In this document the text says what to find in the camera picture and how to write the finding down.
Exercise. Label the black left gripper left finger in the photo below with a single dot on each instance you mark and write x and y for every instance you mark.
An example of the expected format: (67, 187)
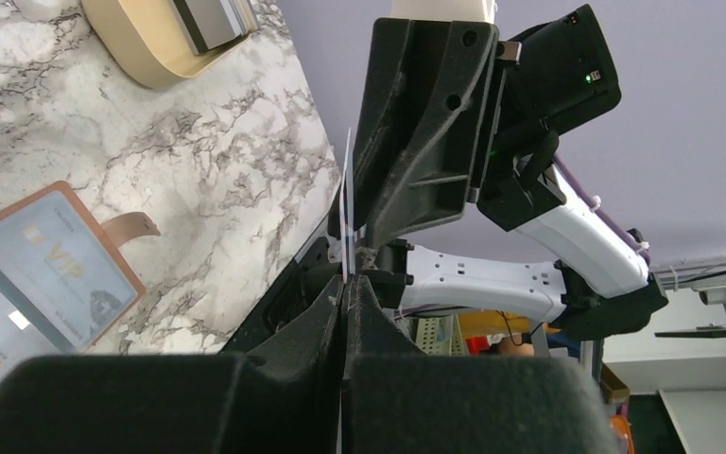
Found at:
(280, 397)

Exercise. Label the silver vip credit card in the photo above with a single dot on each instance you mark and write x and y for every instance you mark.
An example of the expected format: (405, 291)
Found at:
(53, 258)

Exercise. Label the white striped credit card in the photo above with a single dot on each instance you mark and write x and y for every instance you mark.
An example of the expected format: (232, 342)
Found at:
(346, 211)

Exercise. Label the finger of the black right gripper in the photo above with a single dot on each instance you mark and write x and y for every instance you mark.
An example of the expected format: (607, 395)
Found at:
(428, 104)

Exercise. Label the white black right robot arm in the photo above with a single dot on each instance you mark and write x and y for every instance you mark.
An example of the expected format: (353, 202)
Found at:
(598, 284)

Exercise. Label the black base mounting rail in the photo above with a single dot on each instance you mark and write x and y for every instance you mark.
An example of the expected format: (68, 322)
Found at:
(292, 292)

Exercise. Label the tan leather card holder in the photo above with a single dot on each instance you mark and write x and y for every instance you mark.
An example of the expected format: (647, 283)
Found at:
(113, 233)

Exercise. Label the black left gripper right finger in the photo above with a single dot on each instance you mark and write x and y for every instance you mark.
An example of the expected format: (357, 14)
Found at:
(397, 399)

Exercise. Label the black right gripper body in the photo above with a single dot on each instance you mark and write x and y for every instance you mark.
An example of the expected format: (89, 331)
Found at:
(563, 78)

